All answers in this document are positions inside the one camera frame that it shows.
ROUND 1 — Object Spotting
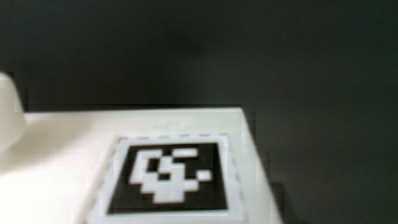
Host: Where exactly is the white drawer box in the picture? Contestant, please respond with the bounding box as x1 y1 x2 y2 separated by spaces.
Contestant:
0 73 283 224

